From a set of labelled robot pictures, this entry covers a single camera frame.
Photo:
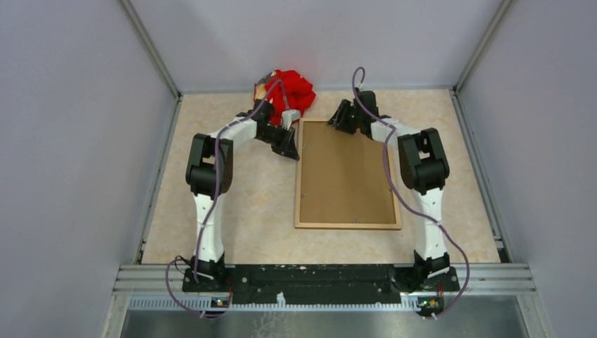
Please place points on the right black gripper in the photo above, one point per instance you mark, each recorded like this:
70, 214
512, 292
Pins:
338, 120

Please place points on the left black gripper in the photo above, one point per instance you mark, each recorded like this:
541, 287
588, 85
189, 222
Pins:
287, 146

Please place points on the brown backing board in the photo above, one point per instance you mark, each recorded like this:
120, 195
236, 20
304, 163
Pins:
341, 182

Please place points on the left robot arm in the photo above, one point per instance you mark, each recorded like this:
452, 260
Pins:
209, 174

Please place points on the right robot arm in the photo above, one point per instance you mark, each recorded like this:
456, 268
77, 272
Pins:
423, 168

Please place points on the red crumpled cloth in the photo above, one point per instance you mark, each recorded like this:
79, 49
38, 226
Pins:
295, 92

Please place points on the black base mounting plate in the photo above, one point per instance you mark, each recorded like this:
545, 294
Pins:
336, 284

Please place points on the left controller board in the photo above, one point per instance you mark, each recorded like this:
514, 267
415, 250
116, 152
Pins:
219, 302

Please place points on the controller board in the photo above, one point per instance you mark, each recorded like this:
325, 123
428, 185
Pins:
433, 304
219, 302

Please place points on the right controller board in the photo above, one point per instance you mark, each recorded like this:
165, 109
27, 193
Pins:
433, 304

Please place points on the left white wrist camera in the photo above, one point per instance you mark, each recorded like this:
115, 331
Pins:
289, 117

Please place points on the aluminium rail front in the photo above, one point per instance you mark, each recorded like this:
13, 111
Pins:
160, 287

